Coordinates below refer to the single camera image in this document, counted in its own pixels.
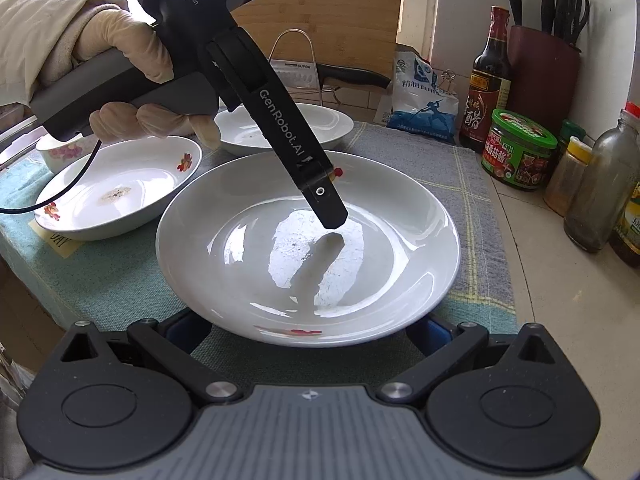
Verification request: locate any clear glass bottle red cap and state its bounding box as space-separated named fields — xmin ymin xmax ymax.
xmin=564 ymin=101 xmax=639 ymax=254

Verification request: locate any white floral bowl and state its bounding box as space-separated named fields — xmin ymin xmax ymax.
xmin=36 ymin=133 xmax=98 ymax=174

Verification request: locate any green lid small jar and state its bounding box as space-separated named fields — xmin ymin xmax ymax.
xmin=554 ymin=119 xmax=586 ymax=160

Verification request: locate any dark vinegar bottle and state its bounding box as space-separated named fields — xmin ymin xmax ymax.
xmin=459 ymin=6 xmax=512 ymax=154

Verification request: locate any yellow lid spice jar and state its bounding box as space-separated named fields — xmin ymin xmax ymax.
xmin=544 ymin=136 xmax=592 ymax=217

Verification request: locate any kitchen knife black handle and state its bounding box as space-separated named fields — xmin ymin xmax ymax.
xmin=318 ymin=64 xmax=390 ymax=89

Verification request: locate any left gloved hand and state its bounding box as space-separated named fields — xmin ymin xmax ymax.
xmin=71 ymin=6 xmax=222 ymax=150

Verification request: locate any wire cutting board stand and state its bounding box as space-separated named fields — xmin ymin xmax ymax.
xmin=268 ymin=28 xmax=324 ymax=106

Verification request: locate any grey checked table mat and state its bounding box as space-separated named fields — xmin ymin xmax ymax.
xmin=0 ymin=121 xmax=519 ymax=388

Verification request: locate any green lid mushroom sauce jar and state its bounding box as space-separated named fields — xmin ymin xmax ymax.
xmin=480 ymin=108 xmax=558 ymax=190

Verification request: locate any dark red knife block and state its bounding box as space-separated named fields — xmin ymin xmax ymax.
xmin=506 ymin=0 xmax=590 ymax=134

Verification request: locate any white jacket sleeve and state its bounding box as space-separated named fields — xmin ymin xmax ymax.
xmin=1 ymin=0 xmax=128 ymax=105

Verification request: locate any white blue salt bag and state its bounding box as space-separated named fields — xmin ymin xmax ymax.
xmin=374 ymin=44 xmax=459 ymax=144

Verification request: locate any white plate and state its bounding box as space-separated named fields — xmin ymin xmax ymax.
xmin=155 ymin=152 xmax=461 ymax=348
xmin=215 ymin=103 xmax=354 ymax=156
xmin=35 ymin=136 xmax=203 ymax=242

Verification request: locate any oil bottle yellow label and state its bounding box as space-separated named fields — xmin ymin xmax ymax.
xmin=608 ymin=188 xmax=640 ymax=268

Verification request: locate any bamboo cutting board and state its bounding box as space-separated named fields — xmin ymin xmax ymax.
xmin=232 ymin=0 xmax=401 ymax=77

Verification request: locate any white plate back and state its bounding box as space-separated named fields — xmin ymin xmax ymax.
xmin=215 ymin=103 xmax=354 ymax=156

